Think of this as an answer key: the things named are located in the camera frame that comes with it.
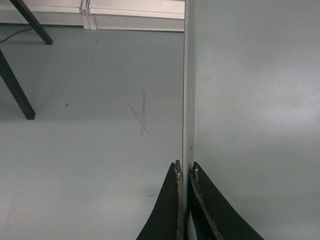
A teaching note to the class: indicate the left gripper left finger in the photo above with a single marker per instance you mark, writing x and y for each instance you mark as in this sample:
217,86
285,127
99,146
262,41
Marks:
166,221

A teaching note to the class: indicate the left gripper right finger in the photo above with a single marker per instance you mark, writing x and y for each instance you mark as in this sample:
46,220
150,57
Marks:
213,216

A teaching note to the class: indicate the grey silver serving tray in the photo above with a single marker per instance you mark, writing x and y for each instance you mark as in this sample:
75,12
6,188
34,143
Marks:
253,69

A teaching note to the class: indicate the white metal shelf unit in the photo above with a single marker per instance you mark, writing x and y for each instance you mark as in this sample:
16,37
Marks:
132,15

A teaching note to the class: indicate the black table leg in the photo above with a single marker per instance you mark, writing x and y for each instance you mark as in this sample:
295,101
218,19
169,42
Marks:
15,88
32,20

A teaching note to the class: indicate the black table leg far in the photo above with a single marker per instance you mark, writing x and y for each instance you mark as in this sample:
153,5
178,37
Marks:
32,20

